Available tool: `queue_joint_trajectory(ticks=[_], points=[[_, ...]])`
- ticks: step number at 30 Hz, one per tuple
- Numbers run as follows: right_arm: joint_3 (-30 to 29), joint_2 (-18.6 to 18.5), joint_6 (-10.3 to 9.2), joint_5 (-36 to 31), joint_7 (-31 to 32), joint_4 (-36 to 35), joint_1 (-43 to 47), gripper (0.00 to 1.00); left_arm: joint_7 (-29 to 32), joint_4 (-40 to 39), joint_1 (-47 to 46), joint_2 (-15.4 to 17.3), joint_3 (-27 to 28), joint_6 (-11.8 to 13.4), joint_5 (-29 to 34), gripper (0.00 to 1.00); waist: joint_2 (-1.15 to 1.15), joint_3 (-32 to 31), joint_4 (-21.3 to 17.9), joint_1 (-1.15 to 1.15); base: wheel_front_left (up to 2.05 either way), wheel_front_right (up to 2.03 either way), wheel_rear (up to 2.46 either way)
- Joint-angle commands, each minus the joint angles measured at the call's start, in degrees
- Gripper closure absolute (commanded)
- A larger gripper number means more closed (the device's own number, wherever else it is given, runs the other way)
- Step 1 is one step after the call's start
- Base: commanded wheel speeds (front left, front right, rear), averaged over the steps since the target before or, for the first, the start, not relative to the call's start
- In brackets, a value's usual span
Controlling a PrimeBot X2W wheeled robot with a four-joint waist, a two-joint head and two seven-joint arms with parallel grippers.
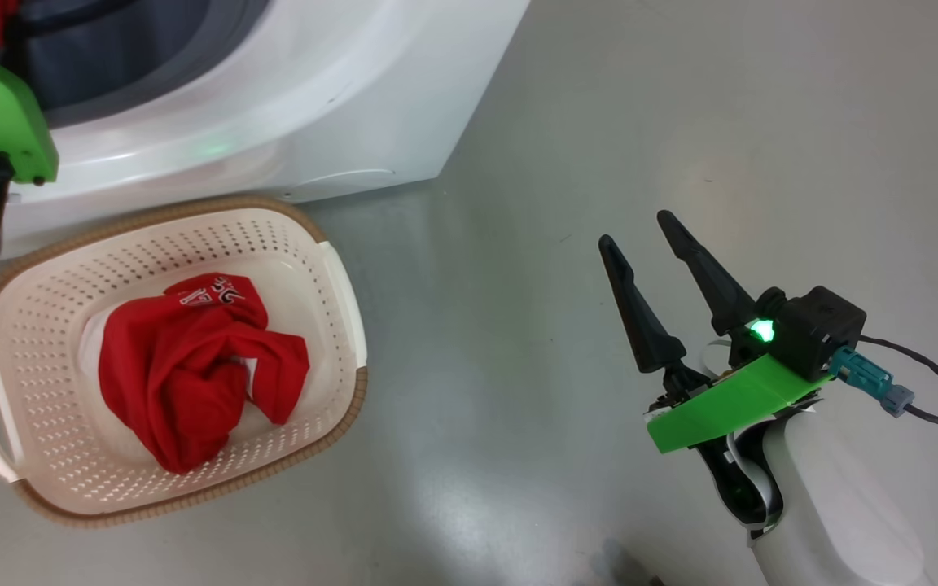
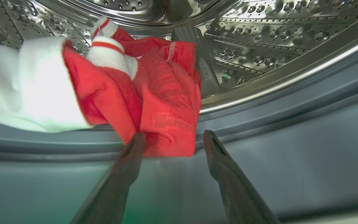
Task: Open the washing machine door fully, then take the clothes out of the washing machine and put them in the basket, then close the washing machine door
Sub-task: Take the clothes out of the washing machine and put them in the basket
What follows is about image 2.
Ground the grey rubber door seal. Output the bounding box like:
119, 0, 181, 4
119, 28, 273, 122
0, 56, 358, 224

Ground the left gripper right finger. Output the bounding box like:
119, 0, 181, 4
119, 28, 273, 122
204, 130, 280, 224

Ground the red and white garment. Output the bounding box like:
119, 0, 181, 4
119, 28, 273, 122
0, 16, 202, 157

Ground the stainless steel drum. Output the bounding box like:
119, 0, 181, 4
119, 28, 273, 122
0, 0, 358, 115

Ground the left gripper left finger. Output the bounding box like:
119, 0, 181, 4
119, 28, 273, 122
70, 133, 146, 224

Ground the white front-load washing machine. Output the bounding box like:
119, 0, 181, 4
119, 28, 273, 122
0, 0, 358, 224

